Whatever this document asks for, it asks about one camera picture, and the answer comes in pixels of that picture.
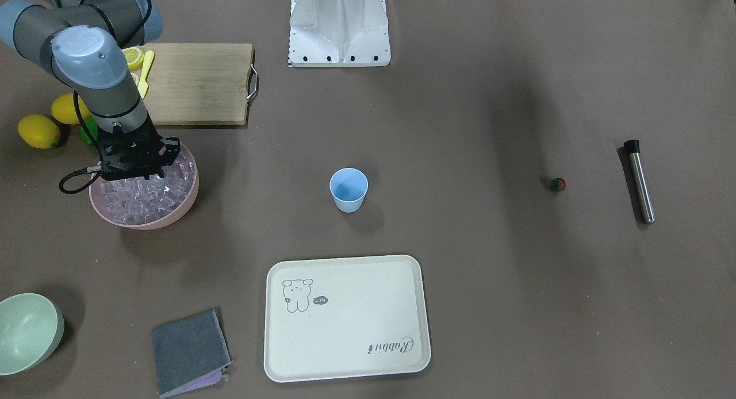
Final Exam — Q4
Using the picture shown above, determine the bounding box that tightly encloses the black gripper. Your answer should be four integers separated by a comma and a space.
97, 116, 181, 181

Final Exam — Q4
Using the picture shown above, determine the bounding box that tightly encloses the clear ice cubes pile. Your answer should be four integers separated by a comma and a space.
99, 152, 196, 225

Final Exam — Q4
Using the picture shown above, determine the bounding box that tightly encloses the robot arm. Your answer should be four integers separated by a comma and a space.
2, 0, 181, 181

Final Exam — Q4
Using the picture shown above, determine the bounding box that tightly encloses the light blue cup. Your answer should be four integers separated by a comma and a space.
329, 167, 370, 213

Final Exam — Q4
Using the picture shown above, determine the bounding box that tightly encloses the green lime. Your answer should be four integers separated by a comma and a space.
79, 117, 99, 147

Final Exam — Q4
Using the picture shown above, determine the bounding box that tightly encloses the pink bowl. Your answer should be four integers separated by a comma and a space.
89, 143, 200, 231

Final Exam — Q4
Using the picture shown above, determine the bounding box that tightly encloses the yellow plastic knife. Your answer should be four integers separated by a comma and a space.
137, 50, 155, 99

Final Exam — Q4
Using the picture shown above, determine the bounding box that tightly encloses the wooden cutting board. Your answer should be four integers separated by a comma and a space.
142, 43, 258, 126

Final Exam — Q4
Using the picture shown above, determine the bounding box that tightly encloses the yellow lemon near board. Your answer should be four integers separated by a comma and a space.
52, 93, 91, 125

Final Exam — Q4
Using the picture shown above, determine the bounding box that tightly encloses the upper lemon slice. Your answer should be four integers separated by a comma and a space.
122, 47, 144, 71

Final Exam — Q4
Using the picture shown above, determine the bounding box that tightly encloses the yellow lemon outer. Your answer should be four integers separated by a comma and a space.
17, 114, 61, 149

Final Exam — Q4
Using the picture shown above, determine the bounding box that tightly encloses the mint green bowl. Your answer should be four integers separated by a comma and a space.
1, 293, 65, 376

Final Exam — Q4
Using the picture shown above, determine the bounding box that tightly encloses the grey folded cloth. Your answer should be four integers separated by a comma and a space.
151, 308, 232, 398

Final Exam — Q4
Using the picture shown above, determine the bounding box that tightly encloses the cream rabbit tray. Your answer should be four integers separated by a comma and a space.
263, 255, 432, 383

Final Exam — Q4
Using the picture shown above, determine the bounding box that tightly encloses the red strawberry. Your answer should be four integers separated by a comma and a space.
549, 177, 567, 193

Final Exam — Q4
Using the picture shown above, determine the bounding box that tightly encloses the steel muddler black tip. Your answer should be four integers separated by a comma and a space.
623, 139, 656, 224

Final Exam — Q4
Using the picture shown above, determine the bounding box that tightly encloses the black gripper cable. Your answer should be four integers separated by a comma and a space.
58, 0, 153, 195

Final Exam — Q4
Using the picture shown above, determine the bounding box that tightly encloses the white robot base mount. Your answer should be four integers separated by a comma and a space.
287, 0, 392, 67

